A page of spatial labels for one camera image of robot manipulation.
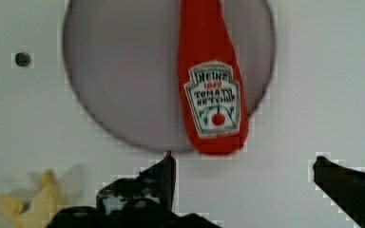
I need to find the grey round plate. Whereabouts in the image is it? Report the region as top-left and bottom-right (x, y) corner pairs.
(62, 0), (277, 152)

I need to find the yellow peeled banana toy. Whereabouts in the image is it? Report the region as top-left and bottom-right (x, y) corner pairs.
(0, 164), (85, 228)

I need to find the red plush ketchup bottle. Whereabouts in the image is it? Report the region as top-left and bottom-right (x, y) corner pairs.
(178, 0), (249, 156)

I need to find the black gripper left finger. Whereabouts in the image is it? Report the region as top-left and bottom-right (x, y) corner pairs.
(95, 151), (177, 219)

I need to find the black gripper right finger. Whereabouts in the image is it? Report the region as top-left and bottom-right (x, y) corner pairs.
(313, 156), (365, 228)

